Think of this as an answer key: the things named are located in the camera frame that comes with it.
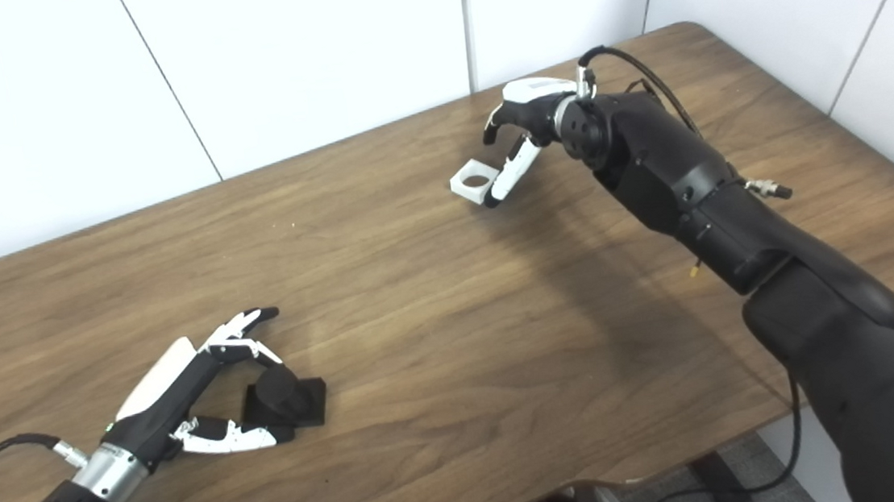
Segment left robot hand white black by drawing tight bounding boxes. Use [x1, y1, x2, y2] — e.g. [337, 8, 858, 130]
[94, 305, 298, 475]

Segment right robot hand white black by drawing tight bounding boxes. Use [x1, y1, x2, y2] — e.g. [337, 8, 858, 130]
[473, 74, 589, 210]

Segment white square piece with hole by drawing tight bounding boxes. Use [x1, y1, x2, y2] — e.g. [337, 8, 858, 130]
[448, 154, 504, 208]

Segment black peg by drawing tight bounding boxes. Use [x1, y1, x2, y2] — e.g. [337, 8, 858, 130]
[237, 360, 331, 433]

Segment thin right wrist wires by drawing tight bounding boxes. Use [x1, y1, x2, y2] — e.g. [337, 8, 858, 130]
[622, 74, 658, 100]

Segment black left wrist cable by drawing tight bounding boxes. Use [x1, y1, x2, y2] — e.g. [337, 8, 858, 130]
[0, 428, 93, 501]

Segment black hanging cable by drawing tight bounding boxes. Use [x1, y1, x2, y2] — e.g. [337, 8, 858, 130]
[638, 378, 809, 502]

